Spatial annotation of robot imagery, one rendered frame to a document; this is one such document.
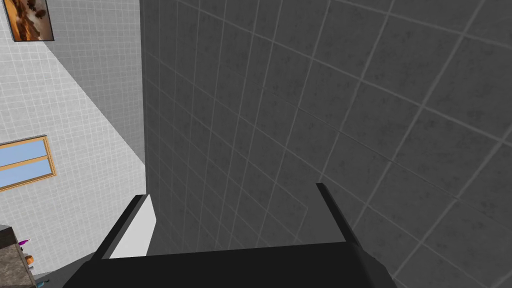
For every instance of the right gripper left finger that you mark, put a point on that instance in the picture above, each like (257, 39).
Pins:
(134, 232)

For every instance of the wood-framed window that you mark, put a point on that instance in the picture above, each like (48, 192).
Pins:
(24, 162)

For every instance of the brown stone counter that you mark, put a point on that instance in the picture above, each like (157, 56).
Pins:
(14, 262)

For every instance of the orange and brown wall picture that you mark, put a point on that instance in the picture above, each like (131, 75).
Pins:
(28, 18)

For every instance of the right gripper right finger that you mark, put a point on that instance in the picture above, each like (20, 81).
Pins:
(326, 222)

